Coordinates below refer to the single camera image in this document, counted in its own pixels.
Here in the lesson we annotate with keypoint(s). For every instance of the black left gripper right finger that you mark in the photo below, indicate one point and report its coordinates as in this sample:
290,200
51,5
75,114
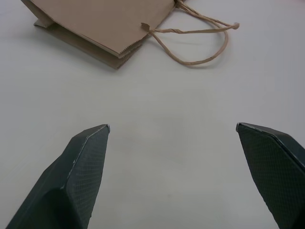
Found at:
276,171

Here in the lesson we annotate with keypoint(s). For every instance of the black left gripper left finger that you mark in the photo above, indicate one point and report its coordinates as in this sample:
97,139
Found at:
71,181

